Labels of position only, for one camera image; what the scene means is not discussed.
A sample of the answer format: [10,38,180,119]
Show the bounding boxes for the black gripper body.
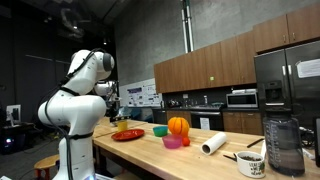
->
[106,93,122,110]

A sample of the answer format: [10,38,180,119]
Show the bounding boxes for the yellow cup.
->
[116,119,129,133]

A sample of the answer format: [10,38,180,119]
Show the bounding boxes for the red plate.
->
[110,128,146,142]

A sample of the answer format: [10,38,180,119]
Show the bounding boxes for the black dishwasher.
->
[152,109,168,126]

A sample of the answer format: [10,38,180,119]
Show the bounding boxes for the green bowl with blue tape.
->
[152,125,169,138]

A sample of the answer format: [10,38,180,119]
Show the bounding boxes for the brown lower cabinet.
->
[222,111,264,136]
[165,110,193,127]

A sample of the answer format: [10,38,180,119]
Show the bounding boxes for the orange pumpkin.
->
[167,116,191,138]

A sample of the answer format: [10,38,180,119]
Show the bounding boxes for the pink plastic bowl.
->
[161,133,184,150]

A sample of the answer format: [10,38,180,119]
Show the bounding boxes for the small orange ball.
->
[181,136,192,147]

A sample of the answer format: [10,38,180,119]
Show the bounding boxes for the round wooden stool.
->
[33,153,61,180]

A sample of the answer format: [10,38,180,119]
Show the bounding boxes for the white paper on oven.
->
[199,117,211,131]

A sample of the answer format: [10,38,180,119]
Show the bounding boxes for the black built-in oven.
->
[189,110,225,132]

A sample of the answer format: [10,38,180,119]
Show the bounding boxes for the computer monitor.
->
[5,104,22,128]

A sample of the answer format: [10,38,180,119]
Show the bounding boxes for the grey vertical pipe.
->
[179,0,195,54]

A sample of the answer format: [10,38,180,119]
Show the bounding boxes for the white paper towel roll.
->
[199,131,228,157]

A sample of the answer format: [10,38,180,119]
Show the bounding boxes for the silver microwave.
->
[225,91,259,109]

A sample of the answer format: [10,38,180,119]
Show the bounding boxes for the black pen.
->
[246,137,266,149]
[222,153,238,163]

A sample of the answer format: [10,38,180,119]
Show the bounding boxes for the white printed mug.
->
[235,150,267,179]

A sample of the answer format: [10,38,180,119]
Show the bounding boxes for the clear plastic pitcher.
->
[262,106,306,177]

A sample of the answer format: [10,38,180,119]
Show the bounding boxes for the black steel refrigerator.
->
[253,39,320,130]

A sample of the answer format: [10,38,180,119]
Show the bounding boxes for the white paper on refrigerator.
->
[295,58,320,80]

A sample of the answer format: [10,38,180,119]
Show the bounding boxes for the black device with screen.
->
[313,117,320,168]

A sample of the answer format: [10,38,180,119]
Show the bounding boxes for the brown upper wall cabinets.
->
[153,1,320,95]

